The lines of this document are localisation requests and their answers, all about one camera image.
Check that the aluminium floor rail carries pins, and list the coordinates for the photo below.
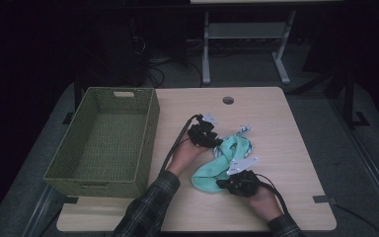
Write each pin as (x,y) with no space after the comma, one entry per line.
(368,164)
(41,210)

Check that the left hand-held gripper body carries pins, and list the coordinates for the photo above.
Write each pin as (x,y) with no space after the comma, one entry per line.
(202,133)

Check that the black metal stand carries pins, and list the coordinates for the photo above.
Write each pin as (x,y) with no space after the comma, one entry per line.
(349,98)

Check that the green woven basket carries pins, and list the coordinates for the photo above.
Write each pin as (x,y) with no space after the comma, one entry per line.
(98,141)

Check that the grey tape strip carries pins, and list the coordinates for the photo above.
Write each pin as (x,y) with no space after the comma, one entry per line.
(69,200)
(324,199)

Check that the person's right hand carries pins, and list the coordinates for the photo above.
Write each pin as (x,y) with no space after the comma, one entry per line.
(265,204)

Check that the black table leg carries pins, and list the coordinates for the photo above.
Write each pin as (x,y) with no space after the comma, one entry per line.
(77,94)

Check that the white metal desk frame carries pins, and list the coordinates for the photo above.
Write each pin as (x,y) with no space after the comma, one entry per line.
(245,31)

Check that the person's left hand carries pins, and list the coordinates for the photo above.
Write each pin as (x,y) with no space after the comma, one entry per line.
(186,156)

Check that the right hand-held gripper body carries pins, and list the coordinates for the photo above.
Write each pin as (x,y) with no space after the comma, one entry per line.
(243,184)

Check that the mint green baby garment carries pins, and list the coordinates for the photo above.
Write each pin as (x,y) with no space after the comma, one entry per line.
(215,168)

